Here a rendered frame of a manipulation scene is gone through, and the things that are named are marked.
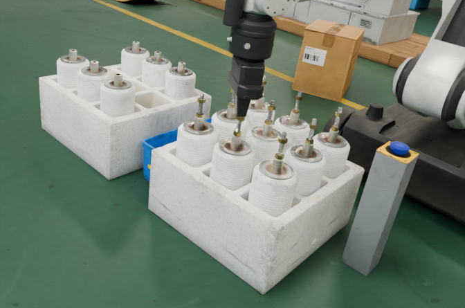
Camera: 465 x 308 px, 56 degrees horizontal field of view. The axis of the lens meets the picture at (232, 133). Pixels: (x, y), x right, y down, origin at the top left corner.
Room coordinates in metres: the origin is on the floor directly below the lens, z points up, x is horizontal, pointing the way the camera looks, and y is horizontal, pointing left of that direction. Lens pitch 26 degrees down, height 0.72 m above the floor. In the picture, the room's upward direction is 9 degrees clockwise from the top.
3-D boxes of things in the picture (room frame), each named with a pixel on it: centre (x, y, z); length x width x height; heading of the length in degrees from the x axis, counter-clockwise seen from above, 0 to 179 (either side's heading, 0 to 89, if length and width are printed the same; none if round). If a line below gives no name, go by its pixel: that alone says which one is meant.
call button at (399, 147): (0.86, -0.36, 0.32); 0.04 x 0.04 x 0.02
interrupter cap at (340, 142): (1.00, -0.25, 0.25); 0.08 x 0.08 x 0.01
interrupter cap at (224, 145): (0.88, -0.01, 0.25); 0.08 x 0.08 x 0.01
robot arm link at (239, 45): (0.88, -0.01, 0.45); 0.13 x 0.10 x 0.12; 17
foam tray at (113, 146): (1.31, 0.36, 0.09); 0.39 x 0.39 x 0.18; 52
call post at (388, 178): (0.86, -0.36, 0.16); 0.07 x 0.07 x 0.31; 52
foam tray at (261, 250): (0.97, -0.08, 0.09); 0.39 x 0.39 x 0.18; 52
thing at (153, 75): (1.40, 0.28, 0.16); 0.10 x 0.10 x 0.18
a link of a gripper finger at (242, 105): (0.87, -0.01, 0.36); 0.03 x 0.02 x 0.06; 107
